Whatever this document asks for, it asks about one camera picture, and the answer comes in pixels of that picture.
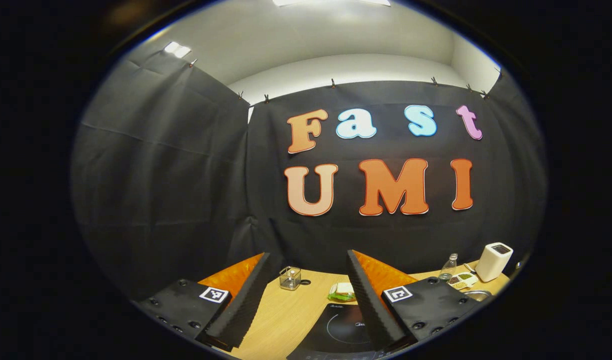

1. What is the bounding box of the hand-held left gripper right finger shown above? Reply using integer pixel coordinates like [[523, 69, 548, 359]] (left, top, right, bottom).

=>
[[347, 249, 481, 353]]

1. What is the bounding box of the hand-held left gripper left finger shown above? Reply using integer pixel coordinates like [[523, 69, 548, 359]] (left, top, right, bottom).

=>
[[133, 251, 271, 352]]

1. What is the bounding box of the black induction cooktop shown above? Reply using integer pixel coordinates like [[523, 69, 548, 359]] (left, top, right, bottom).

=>
[[286, 302, 386, 360]]

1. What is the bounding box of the sandwich with lettuce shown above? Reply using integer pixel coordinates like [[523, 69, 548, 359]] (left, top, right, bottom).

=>
[[330, 282, 356, 302]]

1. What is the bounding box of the small white plate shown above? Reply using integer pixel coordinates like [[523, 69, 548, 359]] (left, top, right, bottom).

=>
[[329, 282, 357, 301]]

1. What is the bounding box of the clear plastic water bottle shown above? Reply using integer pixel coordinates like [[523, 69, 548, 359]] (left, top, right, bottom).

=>
[[438, 253, 458, 282]]

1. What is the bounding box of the white divided dish with beans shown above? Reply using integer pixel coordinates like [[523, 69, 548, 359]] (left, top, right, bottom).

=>
[[447, 271, 479, 291]]

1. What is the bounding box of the row of cloth clips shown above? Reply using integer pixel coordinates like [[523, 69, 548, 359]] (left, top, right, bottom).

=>
[[188, 57, 501, 103]]

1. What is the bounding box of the small ceiling light panel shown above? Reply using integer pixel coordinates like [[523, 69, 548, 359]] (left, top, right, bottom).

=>
[[164, 41, 192, 59]]

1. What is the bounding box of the large ceiling light panel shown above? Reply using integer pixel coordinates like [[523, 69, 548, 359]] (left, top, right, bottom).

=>
[[273, 0, 391, 7]]

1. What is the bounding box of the metal wire holder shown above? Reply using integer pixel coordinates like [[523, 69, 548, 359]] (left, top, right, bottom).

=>
[[279, 266, 302, 291]]

